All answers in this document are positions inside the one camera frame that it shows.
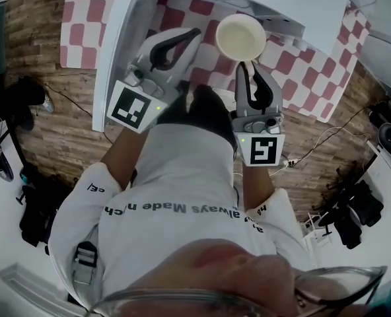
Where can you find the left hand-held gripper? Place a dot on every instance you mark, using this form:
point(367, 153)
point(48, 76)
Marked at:
point(129, 106)

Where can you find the person's right forearm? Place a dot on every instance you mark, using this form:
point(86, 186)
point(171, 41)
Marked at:
point(258, 187)

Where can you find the black office chair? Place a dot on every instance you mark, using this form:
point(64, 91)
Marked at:
point(369, 203)
point(349, 233)

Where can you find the black speaker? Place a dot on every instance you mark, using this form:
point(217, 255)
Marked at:
point(390, 134)

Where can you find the white panelled door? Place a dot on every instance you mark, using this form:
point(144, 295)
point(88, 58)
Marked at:
point(33, 286)

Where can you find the person's left forearm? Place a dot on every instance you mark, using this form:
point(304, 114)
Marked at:
point(123, 157)

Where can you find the white stool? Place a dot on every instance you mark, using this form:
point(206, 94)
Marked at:
point(316, 230)

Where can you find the person's clear-framed glasses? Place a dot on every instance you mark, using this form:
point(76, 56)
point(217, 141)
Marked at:
point(334, 286)

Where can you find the red white checkered tablecloth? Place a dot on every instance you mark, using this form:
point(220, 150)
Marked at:
point(301, 78)

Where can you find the pile of black bags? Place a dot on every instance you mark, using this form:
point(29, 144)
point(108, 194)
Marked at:
point(37, 210)

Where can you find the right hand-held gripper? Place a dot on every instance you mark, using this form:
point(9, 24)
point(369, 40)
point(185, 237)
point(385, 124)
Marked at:
point(263, 150)

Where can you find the white power strip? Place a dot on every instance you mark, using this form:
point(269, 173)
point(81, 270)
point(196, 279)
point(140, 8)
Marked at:
point(289, 162)

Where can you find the person's white printed shirt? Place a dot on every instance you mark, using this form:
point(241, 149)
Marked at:
point(182, 177)

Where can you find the cream round bowl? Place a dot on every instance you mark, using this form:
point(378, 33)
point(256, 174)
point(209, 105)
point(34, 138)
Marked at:
point(240, 38)

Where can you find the person's black trousers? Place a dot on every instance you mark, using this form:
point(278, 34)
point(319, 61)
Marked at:
point(205, 111)

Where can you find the black round side table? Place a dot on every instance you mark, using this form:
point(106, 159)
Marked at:
point(327, 221)

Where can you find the person's face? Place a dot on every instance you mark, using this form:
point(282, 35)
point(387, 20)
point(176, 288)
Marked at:
point(222, 269)

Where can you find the white cabinet with door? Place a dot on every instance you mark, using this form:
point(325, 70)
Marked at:
point(314, 8)

